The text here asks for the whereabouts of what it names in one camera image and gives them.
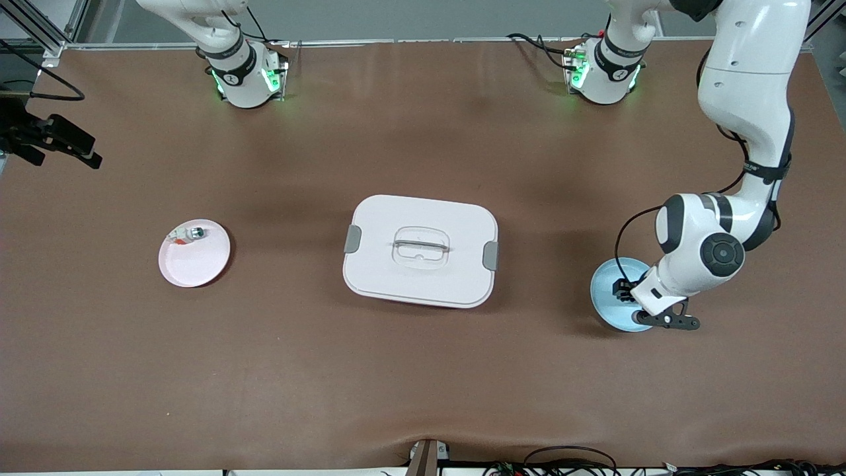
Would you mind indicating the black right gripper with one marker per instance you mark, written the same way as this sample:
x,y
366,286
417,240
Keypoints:
x,y
25,131

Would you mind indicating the pink round plate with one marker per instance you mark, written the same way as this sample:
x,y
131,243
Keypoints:
x,y
195,264

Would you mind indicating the brown table mat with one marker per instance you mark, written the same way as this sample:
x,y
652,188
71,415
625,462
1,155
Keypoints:
x,y
423,370

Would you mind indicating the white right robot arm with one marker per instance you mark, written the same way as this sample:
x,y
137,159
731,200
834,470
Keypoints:
x,y
241,79

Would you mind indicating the brown mounting post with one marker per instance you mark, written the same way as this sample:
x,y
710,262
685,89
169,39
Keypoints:
x,y
423,463

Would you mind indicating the small white bracket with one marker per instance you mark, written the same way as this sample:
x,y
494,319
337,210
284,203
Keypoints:
x,y
443,451

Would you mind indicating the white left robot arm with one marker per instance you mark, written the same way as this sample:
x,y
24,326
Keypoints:
x,y
747,79

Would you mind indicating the aluminium frame profile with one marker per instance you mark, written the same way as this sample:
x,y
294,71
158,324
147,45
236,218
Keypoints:
x,y
826,20
53,47

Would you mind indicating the white lidded storage box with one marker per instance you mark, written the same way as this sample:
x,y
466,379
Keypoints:
x,y
423,281

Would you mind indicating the blue round plate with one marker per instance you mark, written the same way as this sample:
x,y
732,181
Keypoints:
x,y
605,301

